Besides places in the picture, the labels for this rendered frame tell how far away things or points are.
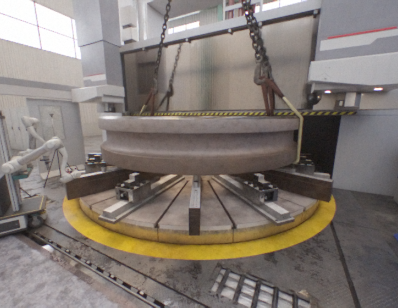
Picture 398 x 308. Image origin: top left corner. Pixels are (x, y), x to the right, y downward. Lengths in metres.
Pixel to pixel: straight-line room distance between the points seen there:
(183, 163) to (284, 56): 3.89
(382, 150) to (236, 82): 3.76
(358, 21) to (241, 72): 2.65
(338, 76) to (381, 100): 1.31
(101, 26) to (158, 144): 4.54
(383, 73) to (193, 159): 2.88
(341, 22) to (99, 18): 5.78
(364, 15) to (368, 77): 1.06
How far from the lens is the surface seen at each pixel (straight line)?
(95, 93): 6.28
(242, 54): 5.87
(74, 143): 7.37
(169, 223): 2.78
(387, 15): 4.34
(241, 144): 3.19
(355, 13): 4.30
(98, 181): 4.12
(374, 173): 5.90
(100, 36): 6.89
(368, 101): 4.68
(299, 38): 5.73
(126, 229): 3.20
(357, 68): 3.67
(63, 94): 7.11
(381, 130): 5.76
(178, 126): 2.88
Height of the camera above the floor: 1.78
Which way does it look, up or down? 12 degrees down
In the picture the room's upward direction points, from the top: straight up
